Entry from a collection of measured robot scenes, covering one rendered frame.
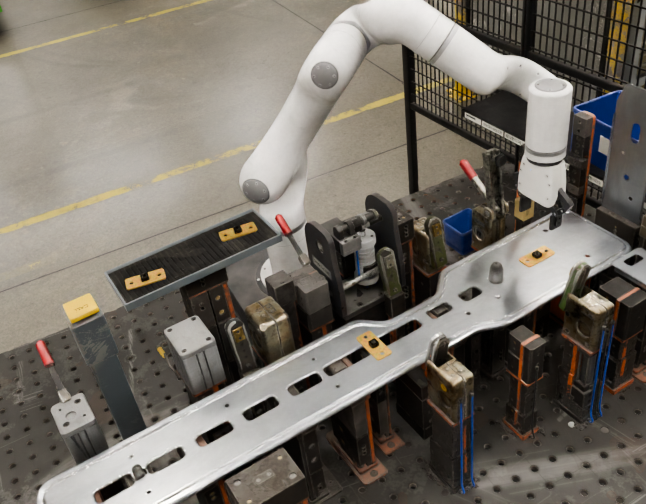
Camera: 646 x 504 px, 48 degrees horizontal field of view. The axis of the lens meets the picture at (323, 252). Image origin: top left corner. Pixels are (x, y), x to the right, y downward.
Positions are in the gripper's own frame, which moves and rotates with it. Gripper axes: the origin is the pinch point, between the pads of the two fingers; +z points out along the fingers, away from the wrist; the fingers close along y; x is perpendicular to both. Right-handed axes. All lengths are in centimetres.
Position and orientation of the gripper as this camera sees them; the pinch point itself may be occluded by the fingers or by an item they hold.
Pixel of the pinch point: (539, 215)
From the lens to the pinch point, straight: 170.5
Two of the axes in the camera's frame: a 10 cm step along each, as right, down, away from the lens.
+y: 5.2, 4.7, -7.1
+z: 1.1, 7.8, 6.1
